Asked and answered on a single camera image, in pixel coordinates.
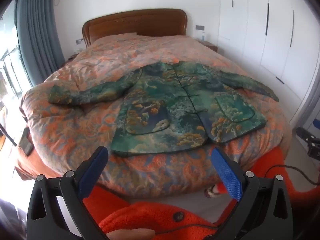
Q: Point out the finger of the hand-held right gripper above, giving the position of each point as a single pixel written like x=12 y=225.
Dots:
x=303 y=133

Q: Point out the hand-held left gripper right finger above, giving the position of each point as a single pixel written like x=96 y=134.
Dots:
x=228 y=177

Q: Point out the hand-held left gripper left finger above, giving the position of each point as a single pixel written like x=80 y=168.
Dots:
x=93 y=170

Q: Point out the green floral padded jacket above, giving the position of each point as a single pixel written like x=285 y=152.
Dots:
x=175 y=100

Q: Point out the person's left hand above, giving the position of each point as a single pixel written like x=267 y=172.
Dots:
x=130 y=234

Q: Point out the red white striped slipper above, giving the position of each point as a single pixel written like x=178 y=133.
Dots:
x=213 y=190

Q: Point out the orange patterned quilt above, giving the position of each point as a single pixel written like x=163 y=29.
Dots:
x=75 y=130

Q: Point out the rust red bed sheet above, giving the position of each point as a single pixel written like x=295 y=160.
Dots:
x=27 y=167

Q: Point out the black flat device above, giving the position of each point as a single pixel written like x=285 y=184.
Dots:
x=26 y=142

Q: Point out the thin black rod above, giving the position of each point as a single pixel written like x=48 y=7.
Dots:
x=8 y=134

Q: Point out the white wardrobe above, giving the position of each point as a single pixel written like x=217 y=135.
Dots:
x=250 y=30

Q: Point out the wooden nightstand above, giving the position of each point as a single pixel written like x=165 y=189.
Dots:
x=210 y=46

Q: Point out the small clear bottle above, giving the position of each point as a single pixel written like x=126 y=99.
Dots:
x=202 y=37

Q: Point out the blue grey curtain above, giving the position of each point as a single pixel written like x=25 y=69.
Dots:
x=37 y=30

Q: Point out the wooden headboard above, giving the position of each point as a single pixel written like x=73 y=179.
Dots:
x=135 y=22

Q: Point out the window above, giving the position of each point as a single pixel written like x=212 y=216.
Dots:
x=7 y=42

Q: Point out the grey wall socket panel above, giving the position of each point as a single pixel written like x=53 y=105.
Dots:
x=200 y=27
x=80 y=41

